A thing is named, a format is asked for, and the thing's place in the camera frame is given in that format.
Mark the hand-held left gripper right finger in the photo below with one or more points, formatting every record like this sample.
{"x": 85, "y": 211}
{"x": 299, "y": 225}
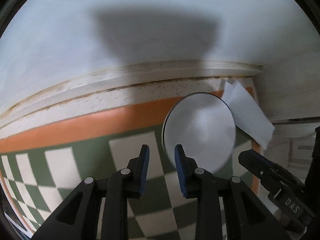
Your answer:
{"x": 180, "y": 171}

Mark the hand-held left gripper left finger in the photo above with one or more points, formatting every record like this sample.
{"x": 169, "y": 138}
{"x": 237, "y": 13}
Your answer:
{"x": 145, "y": 171}

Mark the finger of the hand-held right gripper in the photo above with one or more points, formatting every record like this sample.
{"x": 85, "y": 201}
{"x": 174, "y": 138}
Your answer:
{"x": 255, "y": 163}

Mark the white round plate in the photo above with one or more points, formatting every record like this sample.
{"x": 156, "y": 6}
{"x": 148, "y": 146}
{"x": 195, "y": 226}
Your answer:
{"x": 200, "y": 130}

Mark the folded white paper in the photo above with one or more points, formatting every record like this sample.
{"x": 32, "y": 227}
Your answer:
{"x": 252, "y": 122}

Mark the green white checkered mat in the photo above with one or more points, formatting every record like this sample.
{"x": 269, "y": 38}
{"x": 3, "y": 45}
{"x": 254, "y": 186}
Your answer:
{"x": 82, "y": 155}

